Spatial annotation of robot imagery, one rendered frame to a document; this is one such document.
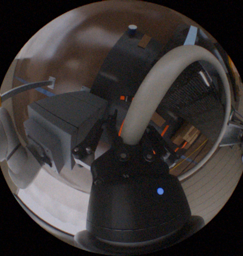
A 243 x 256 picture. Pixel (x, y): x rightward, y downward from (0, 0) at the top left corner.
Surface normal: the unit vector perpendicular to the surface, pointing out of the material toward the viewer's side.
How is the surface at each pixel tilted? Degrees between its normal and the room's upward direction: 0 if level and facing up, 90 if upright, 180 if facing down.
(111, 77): 0
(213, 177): 90
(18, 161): 92
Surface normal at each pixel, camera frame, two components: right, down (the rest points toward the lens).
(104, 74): -0.04, 0.48
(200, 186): -0.89, -0.42
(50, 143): 0.46, -0.77
